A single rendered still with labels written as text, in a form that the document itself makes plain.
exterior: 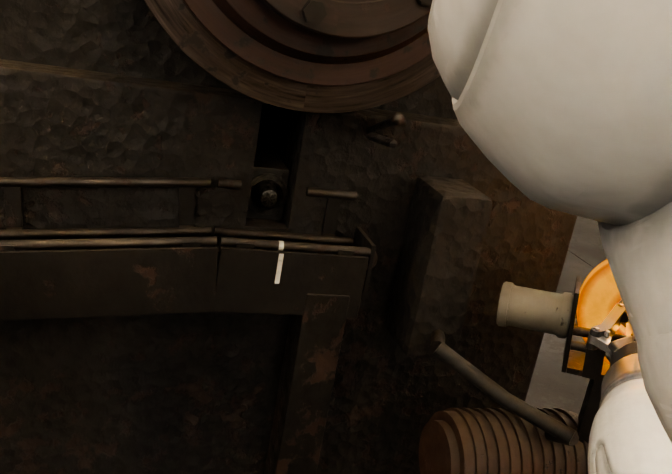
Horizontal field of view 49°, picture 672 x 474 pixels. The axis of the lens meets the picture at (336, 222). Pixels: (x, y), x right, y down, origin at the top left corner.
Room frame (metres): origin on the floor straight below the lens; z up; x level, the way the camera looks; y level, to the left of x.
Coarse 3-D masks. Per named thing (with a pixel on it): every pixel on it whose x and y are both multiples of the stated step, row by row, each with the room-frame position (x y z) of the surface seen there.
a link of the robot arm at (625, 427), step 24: (624, 384) 0.62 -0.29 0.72; (600, 408) 0.60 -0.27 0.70; (624, 408) 0.57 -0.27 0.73; (648, 408) 0.56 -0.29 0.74; (600, 432) 0.56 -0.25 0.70; (624, 432) 0.54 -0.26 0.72; (648, 432) 0.53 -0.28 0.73; (600, 456) 0.54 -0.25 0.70; (624, 456) 0.51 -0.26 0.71; (648, 456) 0.51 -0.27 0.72
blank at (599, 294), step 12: (600, 264) 0.90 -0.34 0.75; (588, 276) 0.90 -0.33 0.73; (600, 276) 0.87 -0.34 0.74; (612, 276) 0.87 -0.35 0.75; (588, 288) 0.88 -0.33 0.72; (600, 288) 0.87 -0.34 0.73; (612, 288) 0.87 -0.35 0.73; (588, 300) 0.88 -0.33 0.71; (600, 300) 0.87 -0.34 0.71; (612, 300) 0.87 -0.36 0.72; (588, 312) 0.87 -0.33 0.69; (600, 312) 0.87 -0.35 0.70; (588, 324) 0.87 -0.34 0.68
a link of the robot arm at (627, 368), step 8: (624, 360) 0.67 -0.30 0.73; (632, 360) 0.66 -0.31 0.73; (616, 368) 0.66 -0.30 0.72; (624, 368) 0.65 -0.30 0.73; (632, 368) 0.65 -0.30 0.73; (608, 376) 0.66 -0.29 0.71; (616, 376) 0.65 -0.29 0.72; (624, 376) 0.64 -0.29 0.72; (632, 376) 0.63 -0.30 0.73; (640, 376) 0.63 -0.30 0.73; (608, 384) 0.65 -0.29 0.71; (616, 384) 0.63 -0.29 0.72; (608, 392) 0.63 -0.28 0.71; (600, 400) 0.64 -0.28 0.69
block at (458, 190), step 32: (416, 192) 0.99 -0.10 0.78; (448, 192) 0.93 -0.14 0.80; (480, 192) 0.96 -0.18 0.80; (416, 224) 0.97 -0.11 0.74; (448, 224) 0.92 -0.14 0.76; (480, 224) 0.94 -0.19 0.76; (416, 256) 0.95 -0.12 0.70; (448, 256) 0.92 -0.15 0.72; (416, 288) 0.93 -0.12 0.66; (448, 288) 0.93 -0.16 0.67; (416, 320) 0.92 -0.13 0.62; (448, 320) 0.93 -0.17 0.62; (416, 352) 0.92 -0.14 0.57
